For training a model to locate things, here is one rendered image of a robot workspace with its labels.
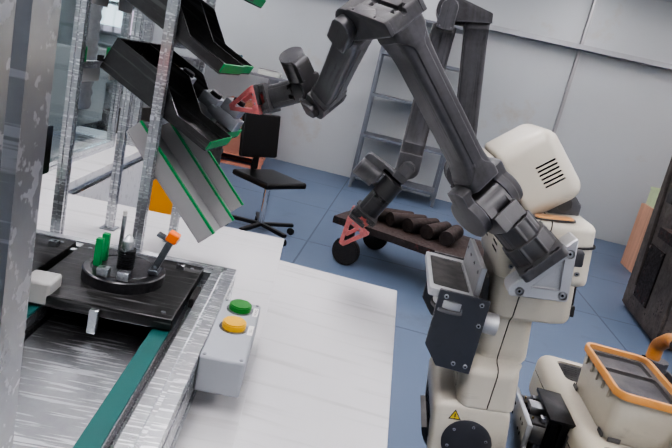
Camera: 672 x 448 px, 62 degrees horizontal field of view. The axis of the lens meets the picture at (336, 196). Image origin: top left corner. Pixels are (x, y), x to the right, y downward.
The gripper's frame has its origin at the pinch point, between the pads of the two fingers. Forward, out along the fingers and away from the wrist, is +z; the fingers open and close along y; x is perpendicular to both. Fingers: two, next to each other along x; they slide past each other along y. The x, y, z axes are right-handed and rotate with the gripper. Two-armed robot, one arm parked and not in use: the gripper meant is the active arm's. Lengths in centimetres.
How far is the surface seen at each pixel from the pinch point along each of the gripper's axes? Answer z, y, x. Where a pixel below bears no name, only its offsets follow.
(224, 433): -5, 56, 50
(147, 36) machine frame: 69, -110, -49
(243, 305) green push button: -5, 37, 37
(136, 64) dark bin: 11.9, 19.6, -11.4
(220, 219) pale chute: 8.8, 5.4, 24.9
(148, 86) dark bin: 10.7, 19.5, -6.6
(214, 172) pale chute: 13.2, -9.0, 14.2
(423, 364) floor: -13, -158, 143
